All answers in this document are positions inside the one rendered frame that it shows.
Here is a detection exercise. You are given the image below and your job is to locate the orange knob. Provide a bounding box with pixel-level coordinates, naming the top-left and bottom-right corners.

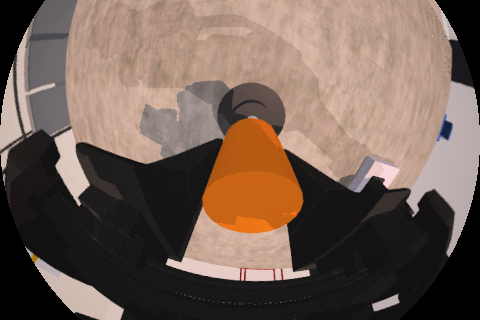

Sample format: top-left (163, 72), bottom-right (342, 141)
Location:
top-left (203, 117), bottom-right (304, 233)

